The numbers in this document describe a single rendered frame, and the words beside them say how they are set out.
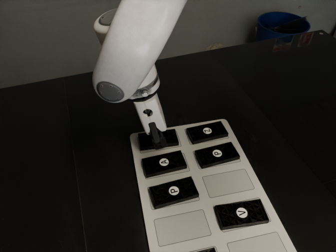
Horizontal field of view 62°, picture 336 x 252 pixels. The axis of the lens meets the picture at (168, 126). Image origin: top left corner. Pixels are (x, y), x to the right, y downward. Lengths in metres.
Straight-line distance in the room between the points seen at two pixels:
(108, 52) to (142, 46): 0.05
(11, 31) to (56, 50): 0.30
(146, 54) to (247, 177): 0.39
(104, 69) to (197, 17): 2.01
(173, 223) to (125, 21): 0.39
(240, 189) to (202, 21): 1.94
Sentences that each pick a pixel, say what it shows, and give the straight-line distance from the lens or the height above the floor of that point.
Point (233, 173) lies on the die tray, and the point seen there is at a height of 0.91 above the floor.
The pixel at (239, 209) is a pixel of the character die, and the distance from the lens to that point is 0.62.
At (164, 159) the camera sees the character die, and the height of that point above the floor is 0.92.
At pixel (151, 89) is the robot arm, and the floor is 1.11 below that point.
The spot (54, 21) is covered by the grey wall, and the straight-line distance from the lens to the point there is 2.18.
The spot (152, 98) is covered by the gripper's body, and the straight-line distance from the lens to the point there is 0.58.
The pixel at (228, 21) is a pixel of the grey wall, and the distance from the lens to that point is 2.57.
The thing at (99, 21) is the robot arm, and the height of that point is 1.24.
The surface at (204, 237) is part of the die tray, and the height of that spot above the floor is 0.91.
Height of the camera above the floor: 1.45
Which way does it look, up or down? 45 degrees down
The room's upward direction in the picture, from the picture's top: straight up
